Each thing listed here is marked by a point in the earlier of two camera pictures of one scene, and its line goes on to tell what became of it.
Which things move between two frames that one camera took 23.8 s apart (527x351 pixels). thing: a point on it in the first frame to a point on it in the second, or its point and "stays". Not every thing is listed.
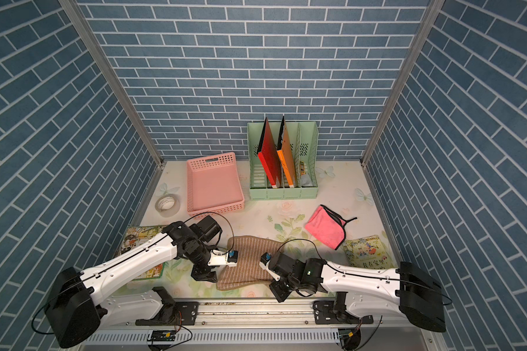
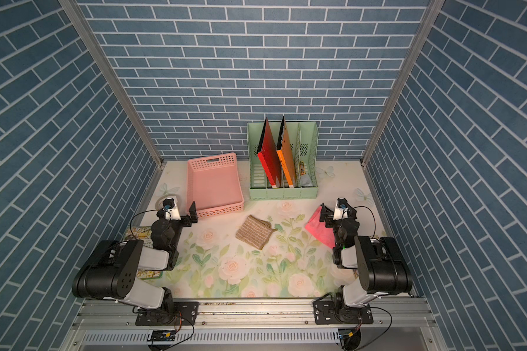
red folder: (268, 153) stays
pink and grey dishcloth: (327, 227) stays
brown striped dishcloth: (248, 272) to (255, 232)
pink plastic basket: (213, 185) stays
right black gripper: (278, 293) to (329, 216)
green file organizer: (303, 141) stays
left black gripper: (206, 273) to (187, 223)
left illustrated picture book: (136, 235) stays
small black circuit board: (162, 336) stays
